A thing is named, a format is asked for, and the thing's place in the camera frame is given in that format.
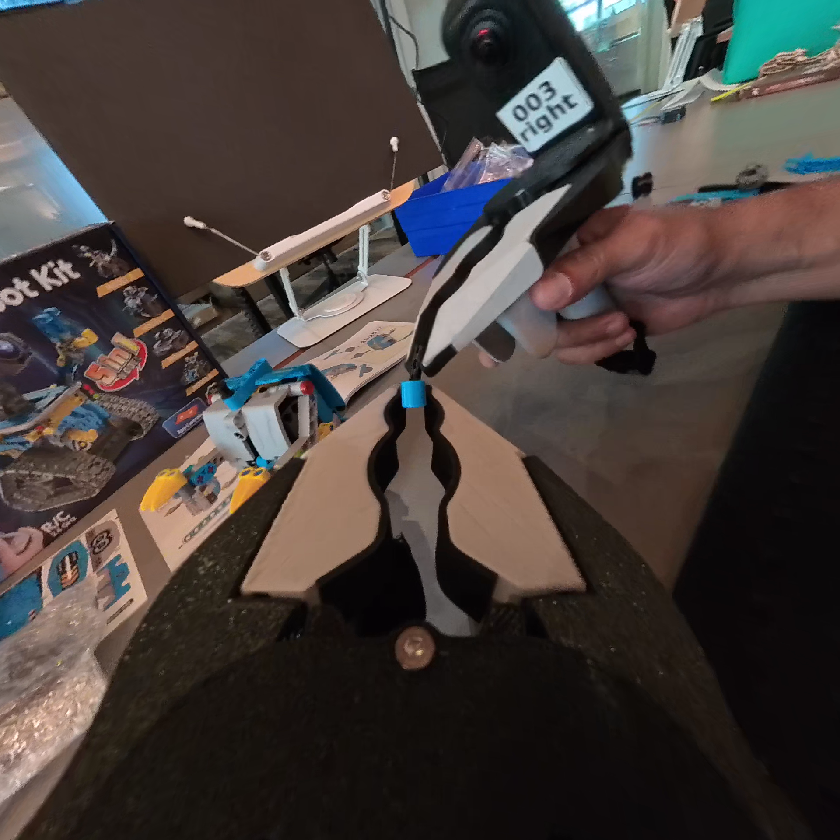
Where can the person's right forearm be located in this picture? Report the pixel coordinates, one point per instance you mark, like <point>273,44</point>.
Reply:
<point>787,243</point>

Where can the sticker sheet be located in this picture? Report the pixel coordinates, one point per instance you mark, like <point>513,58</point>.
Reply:
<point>98,577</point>

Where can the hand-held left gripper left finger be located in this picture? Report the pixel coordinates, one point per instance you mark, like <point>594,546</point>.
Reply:
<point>315,518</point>

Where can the open instruction sheet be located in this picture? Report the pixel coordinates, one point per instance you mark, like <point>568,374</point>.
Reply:
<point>197,531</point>

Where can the blue storage bin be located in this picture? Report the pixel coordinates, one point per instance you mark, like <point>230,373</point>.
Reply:
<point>446,223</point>

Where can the white desk lamp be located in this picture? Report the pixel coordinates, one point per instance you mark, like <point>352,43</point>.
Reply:
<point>341,308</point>

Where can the teal long holed beam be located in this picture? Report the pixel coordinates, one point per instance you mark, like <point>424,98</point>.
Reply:
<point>415,396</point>

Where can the clear plastic bag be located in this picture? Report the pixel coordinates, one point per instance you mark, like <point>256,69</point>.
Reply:
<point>485,164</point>

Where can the blue grey toy robot model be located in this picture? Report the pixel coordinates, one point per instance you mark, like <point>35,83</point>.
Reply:
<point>262,426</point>

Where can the teal green bag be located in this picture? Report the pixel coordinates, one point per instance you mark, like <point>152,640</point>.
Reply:
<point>781,33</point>

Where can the dark panel board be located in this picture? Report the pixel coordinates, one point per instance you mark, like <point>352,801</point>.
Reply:
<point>197,131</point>

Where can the dark blue toy kit box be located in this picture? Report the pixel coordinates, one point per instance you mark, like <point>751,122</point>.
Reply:
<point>79,394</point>

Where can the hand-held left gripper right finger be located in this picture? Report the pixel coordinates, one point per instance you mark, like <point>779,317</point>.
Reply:
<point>505,518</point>

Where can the person's right hand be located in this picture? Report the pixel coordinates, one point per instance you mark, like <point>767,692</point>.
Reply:
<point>649,262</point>

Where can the wooden model kit box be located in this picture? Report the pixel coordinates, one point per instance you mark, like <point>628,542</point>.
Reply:
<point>794,79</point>

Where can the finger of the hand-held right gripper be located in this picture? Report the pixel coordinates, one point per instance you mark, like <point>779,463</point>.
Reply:
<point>485,289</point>
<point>439,282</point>

